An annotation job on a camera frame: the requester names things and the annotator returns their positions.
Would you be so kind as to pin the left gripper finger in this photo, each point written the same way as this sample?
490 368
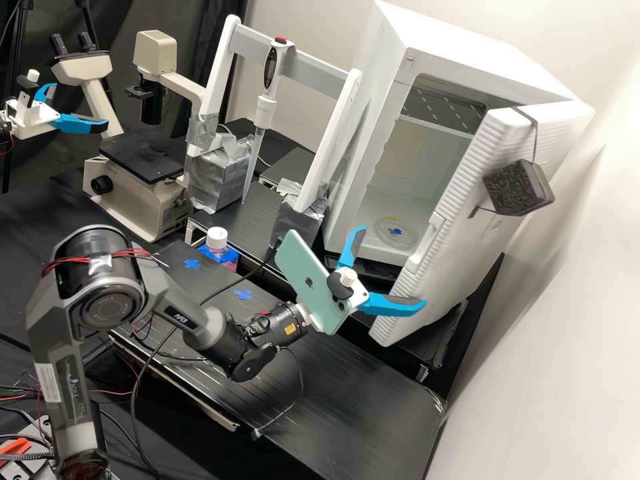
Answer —
80 125
46 90

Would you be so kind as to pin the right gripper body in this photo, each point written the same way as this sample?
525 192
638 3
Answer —
306 316

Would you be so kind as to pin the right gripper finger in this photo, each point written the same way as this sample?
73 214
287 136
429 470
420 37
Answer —
392 306
348 252

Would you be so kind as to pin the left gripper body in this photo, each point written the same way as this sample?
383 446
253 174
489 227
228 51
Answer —
32 119

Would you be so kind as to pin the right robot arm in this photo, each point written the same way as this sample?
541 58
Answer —
105 295

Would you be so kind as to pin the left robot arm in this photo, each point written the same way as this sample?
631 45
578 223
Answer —
4 131

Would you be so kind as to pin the incubator door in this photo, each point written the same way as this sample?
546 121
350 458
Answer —
465 240

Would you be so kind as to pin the left phone holder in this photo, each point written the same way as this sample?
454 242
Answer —
27 92

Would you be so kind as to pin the petri dish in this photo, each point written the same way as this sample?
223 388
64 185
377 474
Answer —
397 232

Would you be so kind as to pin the black platform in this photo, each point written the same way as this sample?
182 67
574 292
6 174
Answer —
287 167
175 270
440 345
360 400
260 205

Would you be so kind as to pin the cream microscope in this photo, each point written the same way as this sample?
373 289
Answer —
140 195

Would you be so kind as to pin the blue bottle holder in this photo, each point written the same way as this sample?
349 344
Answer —
209 250

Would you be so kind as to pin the small bottle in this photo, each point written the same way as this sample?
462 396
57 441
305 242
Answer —
218 236

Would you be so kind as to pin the white pipette stand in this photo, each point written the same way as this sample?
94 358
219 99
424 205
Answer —
320 67

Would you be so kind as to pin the pipette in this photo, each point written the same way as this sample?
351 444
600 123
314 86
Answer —
272 70

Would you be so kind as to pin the white incubator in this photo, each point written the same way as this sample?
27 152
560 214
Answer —
450 30

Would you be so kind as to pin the right wrist camera phone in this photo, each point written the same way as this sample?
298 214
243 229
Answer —
310 280

